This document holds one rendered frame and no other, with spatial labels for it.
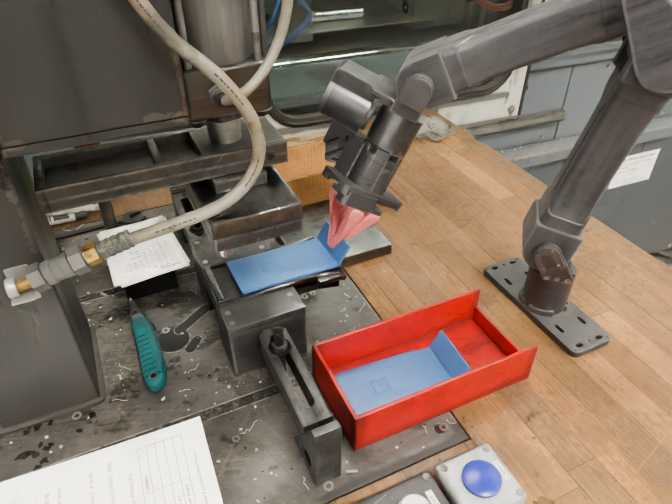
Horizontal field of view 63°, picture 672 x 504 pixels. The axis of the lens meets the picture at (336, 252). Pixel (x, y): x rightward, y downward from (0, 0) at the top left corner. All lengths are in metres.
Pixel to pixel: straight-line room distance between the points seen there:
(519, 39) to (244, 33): 0.29
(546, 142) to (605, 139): 1.10
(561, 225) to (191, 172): 0.45
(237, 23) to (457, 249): 0.54
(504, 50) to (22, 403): 0.67
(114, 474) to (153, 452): 0.04
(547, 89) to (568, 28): 1.06
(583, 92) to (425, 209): 0.89
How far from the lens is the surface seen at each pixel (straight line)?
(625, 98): 0.68
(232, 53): 0.58
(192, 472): 0.66
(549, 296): 0.82
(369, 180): 0.71
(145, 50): 0.53
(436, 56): 0.66
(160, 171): 0.60
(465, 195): 1.09
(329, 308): 0.81
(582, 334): 0.83
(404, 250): 0.92
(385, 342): 0.74
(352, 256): 0.88
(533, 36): 0.66
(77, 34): 0.52
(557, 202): 0.74
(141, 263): 0.86
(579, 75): 1.77
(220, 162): 0.61
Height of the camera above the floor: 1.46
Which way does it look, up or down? 38 degrees down
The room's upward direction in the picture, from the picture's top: straight up
